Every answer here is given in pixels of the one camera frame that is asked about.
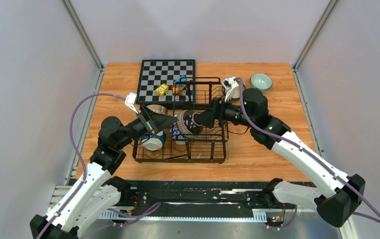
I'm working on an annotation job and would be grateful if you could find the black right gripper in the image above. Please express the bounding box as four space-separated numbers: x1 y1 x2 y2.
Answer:
193 93 254 129

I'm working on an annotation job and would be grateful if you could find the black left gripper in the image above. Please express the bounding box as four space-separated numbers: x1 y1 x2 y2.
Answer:
116 105 178 149

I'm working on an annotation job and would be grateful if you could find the black patterned rim bowl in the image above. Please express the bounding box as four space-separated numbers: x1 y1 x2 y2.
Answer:
177 110 204 138

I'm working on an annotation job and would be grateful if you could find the white grid pattern bowl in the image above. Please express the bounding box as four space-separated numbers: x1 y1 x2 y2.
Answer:
250 73 273 88

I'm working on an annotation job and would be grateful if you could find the pale green celadon bowl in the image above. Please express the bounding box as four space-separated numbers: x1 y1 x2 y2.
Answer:
255 88 271 92

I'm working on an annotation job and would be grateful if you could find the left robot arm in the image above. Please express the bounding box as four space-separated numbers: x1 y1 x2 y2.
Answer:
30 105 178 239

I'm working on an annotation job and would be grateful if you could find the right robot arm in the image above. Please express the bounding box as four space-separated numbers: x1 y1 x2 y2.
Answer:
193 88 366 228

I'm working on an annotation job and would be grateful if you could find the beige floral bowl upper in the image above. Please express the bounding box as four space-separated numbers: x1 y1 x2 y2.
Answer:
147 104 168 115

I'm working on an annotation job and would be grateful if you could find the teal white dotted bowl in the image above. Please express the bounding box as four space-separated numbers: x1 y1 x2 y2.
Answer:
140 131 166 151

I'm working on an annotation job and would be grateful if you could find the blue white geometric bowl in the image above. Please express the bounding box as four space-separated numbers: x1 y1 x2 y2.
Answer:
169 125 186 145

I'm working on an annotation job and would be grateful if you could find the yellow owl toy block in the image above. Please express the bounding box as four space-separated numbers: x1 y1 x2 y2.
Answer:
154 83 169 96

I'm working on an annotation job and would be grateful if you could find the blue yellow toy brick car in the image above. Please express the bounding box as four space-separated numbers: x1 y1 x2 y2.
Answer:
172 75 190 95

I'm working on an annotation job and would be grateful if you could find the black and white chessboard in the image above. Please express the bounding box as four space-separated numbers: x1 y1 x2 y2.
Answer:
136 59 195 106

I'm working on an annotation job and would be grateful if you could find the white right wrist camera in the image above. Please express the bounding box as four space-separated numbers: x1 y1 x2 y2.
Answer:
221 77 240 102

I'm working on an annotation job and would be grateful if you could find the black wire dish rack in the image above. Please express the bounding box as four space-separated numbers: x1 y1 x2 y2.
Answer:
132 77 229 163

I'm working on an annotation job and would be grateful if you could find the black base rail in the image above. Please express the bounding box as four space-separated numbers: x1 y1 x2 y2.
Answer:
50 179 344 223

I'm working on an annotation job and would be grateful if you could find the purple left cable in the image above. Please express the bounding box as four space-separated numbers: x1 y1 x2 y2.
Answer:
36 93 163 239

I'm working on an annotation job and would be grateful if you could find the aluminium frame post left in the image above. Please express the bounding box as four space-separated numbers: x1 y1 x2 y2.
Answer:
61 0 104 71

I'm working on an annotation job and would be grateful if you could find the aluminium frame post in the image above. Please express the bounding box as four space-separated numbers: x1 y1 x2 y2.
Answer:
61 0 104 71
293 0 340 72

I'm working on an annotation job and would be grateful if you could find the aluminium frame post right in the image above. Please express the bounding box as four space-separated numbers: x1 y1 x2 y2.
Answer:
293 0 340 72

